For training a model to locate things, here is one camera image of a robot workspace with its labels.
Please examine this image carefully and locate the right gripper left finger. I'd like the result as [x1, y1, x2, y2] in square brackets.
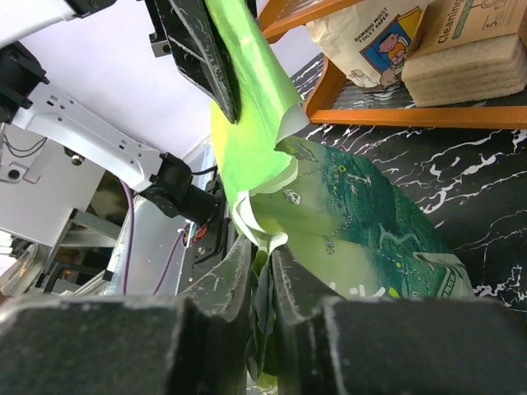
[1, 237, 252, 394]

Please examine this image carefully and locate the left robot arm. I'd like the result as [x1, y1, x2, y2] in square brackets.
[1, 1, 241, 225]

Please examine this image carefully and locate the orange wooden shelf rack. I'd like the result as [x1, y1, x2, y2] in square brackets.
[258, 0, 526, 129]

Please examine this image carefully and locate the green litter bag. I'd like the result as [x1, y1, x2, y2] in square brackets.
[205, 1, 473, 394]

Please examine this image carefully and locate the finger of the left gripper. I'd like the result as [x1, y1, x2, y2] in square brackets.
[146, 0, 241, 124]

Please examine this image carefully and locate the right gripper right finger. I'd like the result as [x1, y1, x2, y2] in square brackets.
[272, 249, 526, 394]

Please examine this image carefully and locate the tan sponge pack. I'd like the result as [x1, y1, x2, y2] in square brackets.
[402, 1, 526, 107]

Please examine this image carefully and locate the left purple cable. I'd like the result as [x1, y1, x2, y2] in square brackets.
[119, 179, 186, 296]

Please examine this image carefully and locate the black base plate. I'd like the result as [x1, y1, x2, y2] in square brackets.
[176, 175, 231, 295]

